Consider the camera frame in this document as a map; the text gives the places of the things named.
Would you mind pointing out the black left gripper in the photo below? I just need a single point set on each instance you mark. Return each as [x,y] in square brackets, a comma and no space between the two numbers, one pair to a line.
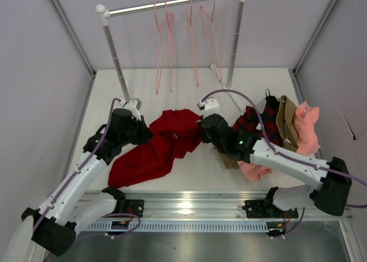
[141,130]

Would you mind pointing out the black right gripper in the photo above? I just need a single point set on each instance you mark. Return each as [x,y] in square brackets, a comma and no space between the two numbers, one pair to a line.
[205,129]

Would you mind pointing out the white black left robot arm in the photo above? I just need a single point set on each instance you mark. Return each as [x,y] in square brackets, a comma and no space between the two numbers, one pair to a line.
[56,222]

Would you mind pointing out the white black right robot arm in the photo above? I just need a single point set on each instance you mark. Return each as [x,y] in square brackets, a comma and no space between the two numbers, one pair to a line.
[326,183]

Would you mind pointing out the red black plaid skirt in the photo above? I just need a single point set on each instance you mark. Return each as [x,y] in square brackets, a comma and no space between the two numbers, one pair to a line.
[249,121]

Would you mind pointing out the tan brown skirt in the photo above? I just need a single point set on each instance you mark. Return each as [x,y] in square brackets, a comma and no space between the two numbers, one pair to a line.
[267,140]

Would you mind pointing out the pink skirt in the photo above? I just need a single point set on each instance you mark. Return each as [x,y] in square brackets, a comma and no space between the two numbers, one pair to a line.
[296,126]

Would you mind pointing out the silver white clothes rack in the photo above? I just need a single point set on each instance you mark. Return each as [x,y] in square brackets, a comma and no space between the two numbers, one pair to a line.
[105,14]

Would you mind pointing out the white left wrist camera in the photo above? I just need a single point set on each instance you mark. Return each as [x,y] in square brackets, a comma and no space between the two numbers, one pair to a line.
[133,106]

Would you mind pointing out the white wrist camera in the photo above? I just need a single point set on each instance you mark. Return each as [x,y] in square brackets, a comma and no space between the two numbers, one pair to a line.
[210,104]
[133,106]

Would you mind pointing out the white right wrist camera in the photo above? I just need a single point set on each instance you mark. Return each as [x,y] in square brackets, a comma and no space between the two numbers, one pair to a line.
[210,104]

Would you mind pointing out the aluminium mounting rail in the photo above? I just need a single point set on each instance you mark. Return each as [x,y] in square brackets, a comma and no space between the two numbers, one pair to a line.
[165,205]

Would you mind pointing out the white slotted cable duct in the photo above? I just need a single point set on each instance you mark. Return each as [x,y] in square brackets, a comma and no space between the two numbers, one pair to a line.
[178,226]

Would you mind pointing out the pink wire hanger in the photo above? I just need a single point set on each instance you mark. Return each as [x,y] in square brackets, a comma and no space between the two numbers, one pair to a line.
[160,51]
[169,20]
[192,43]
[207,20]

